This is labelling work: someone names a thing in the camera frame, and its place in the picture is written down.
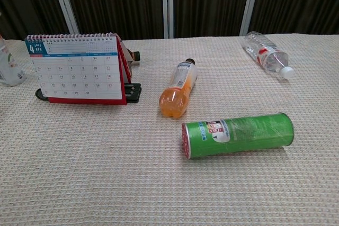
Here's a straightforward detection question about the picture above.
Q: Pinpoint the spiral desk calendar red base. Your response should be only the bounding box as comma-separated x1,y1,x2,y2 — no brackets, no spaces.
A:
24,32,132,106

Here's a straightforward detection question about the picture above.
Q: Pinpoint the orange drink bottle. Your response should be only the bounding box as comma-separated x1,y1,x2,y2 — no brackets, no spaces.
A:
158,58,198,119

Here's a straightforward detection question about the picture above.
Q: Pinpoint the black flat holder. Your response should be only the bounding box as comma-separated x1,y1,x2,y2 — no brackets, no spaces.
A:
34,83,142,104

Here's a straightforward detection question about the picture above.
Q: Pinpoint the dark tea bottle black cap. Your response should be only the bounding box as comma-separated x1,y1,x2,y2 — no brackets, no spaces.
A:
126,48,141,65

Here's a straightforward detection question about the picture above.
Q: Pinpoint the green chip can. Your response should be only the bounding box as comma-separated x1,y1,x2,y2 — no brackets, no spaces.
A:
181,112,296,160

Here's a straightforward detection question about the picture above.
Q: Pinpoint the beige woven tablecloth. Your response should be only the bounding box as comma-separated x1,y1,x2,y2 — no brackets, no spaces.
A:
0,33,339,226

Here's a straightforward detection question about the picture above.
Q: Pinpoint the clear water bottle white cap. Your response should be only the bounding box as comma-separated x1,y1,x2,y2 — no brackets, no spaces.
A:
243,31,295,79

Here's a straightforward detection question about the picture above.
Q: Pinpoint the dark partition panel white frame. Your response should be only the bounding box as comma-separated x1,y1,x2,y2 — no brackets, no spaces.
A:
239,0,339,37
0,0,79,42
54,0,170,41
161,0,262,39

